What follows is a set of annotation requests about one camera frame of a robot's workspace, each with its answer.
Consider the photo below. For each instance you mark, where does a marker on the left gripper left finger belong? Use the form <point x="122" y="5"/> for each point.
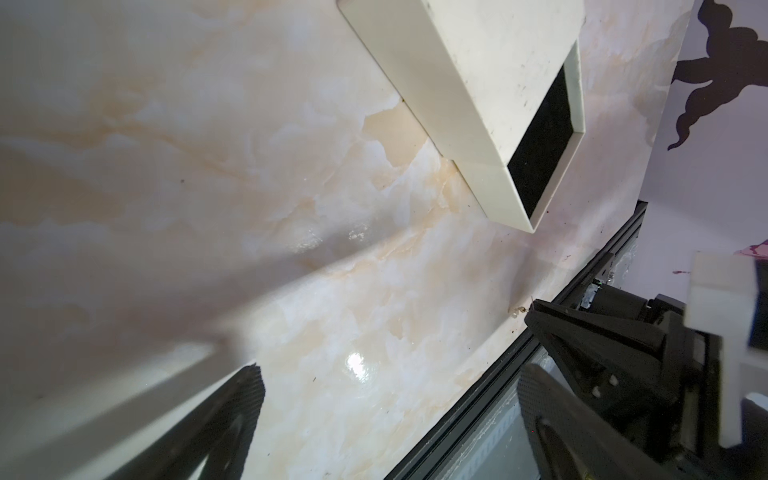
<point x="212" y="441"/>

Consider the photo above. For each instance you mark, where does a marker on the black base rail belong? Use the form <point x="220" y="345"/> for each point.
<point x="487" y="415"/>

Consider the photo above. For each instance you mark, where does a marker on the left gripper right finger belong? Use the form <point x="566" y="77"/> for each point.
<point x="568" y="439"/>

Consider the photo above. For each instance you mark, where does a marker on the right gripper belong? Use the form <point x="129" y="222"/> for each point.
<point x="655" y="381"/>

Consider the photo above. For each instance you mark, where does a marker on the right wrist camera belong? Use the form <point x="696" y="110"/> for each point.
<point x="728" y="299"/>

